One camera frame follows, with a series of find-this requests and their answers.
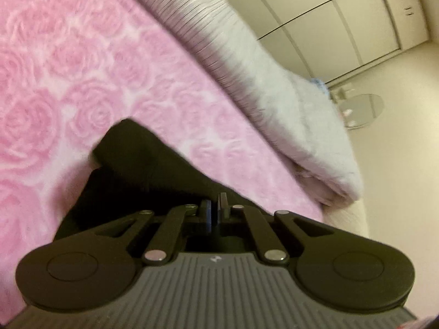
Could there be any pink floral blanket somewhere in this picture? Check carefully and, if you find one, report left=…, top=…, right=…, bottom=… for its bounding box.
left=0, top=0, right=325, bottom=319

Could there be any cream wardrobe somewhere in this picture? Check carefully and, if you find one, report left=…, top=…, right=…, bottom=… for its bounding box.
left=206, top=0, right=431, bottom=85

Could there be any white ribbed quilt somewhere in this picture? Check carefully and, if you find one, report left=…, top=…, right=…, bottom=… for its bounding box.
left=110, top=0, right=365, bottom=208

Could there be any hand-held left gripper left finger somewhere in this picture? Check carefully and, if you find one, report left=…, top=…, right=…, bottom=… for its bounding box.
left=94, top=199, right=212, bottom=266

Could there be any round glass side table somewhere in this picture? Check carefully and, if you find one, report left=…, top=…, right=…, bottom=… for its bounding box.
left=338, top=93, right=385, bottom=129

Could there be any cream bed base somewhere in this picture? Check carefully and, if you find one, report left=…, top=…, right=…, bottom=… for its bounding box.
left=322, top=199, right=371, bottom=239

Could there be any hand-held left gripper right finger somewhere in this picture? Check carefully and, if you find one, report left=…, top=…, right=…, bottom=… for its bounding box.
left=218, top=192, right=336, bottom=265

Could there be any black sweater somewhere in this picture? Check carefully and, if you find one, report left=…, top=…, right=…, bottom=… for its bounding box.
left=53, top=118, right=275, bottom=247

